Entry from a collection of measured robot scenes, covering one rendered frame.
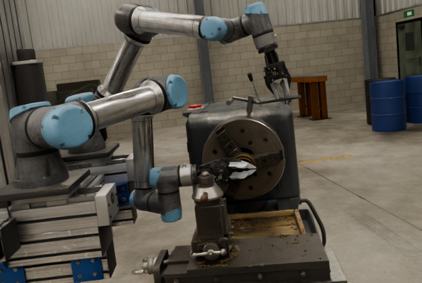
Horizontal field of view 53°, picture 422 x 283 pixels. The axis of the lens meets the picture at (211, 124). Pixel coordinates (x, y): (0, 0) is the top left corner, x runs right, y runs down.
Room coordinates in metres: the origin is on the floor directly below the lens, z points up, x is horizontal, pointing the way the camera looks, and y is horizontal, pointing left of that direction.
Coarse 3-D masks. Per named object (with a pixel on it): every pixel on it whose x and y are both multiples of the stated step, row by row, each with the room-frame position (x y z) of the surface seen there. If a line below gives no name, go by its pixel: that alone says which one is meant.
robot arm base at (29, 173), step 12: (24, 156) 1.17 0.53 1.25; (36, 156) 1.17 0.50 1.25; (48, 156) 1.19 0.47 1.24; (60, 156) 1.24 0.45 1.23; (24, 168) 1.16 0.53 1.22; (36, 168) 1.16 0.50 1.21; (48, 168) 1.18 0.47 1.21; (60, 168) 1.20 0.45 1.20; (24, 180) 1.15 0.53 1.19; (36, 180) 1.15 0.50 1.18; (48, 180) 1.16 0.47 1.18; (60, 180) 1.19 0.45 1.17
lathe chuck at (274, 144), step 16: (240, 128) 1.57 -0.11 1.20; (256, 128) 1.56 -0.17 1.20; (272, 128) 1.63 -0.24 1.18; (208, 144) 1.58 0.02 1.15; (240, 144) 1.57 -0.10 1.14; (256, 144) 1.56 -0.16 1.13; (272, 144) 1.56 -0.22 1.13; (208, 160) 1.58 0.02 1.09; (256, 176) 1.56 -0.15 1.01; (272, 176) 1.56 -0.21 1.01; (224, 192) 1.58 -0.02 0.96; (240, 192) 1.57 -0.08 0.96; (256, 192) 1.57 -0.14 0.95
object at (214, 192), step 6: (198, 186) 1.02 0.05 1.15; (210, 186) 1.01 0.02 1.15; (216, 186) 1.01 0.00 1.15; (198, 192) 1.00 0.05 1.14; (210, 192) 1.00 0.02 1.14; (216, 192) 1.00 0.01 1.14; (222, 192) 1.02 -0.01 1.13; (192, 198) 1.01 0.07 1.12; (198, 198) 0.99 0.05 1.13; (210, 198) 0.99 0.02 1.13; (216, 198) 0.99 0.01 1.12
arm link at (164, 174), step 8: (152, 168) 1.43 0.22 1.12; (160, 168) 1.42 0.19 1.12; (168, 168) 1.41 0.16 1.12; (176, 168) 1.41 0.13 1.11; (152, 176) 1.40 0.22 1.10; (160, 176) 1.40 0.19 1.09; (168, 176) 1.39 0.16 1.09; (176, 176) 1.39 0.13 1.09; (152, 184) 1.40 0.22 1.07; (160, 184) 1.40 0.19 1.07; (168, 184) 1.39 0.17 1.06; (176, 184) 1.40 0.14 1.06; (160, 192) 1.40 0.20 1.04; (168, 192) 1.39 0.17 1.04
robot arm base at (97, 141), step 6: (96, 132) 1.69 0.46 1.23; (96, 138) 1.68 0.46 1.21; (102, 138) 1.72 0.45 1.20; (84, 144) 1.65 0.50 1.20; (90, 144) 1.66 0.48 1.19; (96, 144) 1.67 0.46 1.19; (102, 144) 1.70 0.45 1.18; (72, 150) 1.65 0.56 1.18; (78, 150) 1.64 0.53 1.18; (84, 150) 1.64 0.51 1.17; (90, 150) 1.65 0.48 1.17; (96, 150) 1.66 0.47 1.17
